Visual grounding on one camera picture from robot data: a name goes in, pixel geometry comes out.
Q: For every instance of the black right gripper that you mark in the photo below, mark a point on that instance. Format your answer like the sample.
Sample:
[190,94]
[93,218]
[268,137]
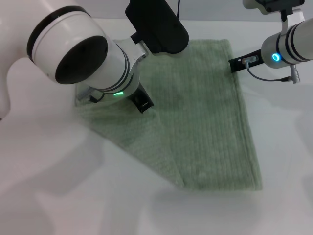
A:
[252,65]

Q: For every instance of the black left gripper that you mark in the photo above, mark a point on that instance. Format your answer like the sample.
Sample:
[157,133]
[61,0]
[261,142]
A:
[140,95]

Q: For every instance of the light green ribbed towel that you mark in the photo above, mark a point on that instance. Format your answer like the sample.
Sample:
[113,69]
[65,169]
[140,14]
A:
[207,122]

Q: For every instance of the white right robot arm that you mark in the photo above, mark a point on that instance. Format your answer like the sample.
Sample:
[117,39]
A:
[296,41]

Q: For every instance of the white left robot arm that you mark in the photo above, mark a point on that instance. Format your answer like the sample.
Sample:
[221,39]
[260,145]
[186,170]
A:
[80,49]

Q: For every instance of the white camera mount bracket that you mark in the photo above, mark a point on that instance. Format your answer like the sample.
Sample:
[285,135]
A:
[296,16]

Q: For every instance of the black left wrist camera housing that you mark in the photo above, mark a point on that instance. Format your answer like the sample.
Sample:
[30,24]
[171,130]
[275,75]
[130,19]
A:
[159,27]

